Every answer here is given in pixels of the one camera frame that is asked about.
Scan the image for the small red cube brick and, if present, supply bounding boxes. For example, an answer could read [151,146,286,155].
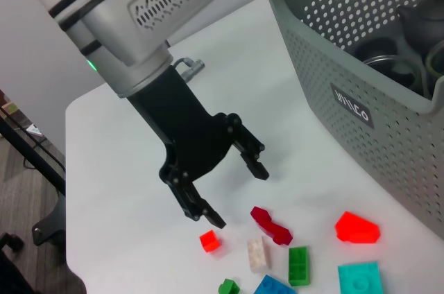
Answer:
[199,230,221,253]

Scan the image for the green rectangular toy brick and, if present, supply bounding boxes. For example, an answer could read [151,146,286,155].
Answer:
[287,245,311,287]

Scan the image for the dark red curved toy block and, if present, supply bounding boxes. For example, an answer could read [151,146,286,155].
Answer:
[250,206,294,246]

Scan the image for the small black clay teacup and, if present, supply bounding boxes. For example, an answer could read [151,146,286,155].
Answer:
[353,37,403,62]

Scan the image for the orange-red wedge toy block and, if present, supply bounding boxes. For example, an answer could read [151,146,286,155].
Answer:
[334,210,382,245]

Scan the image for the teal square toy plate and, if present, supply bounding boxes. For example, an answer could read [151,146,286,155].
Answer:
[336,261,384,294]

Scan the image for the black office chair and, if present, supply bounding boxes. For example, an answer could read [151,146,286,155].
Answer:
[0,232,24,254]

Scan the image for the white toy brick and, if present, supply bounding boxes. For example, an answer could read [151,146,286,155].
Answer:
[246,236,271,274]

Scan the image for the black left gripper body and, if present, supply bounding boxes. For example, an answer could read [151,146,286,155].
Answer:
[126,64,246,189]

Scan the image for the blue square toy brick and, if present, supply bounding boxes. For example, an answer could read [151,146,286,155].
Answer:
[253,274,298,294]

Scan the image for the green stepped toy brick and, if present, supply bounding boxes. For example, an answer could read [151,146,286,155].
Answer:
[217,277,241,294]

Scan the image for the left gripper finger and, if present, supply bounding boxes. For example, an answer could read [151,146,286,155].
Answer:
[168,174,227,230]
[231,123,271,180]

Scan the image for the grey-green perforated storage bin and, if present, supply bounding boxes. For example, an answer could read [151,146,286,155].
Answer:
[246,0,444,246]

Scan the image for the left arm cable with plug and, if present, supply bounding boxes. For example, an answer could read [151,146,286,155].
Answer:
[171,57,206,82]

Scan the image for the black clay teapot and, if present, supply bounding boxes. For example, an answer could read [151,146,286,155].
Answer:
[396,0,444,58]

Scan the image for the black metal stand frame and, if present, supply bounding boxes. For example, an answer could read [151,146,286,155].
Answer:
[0,106,67,247]

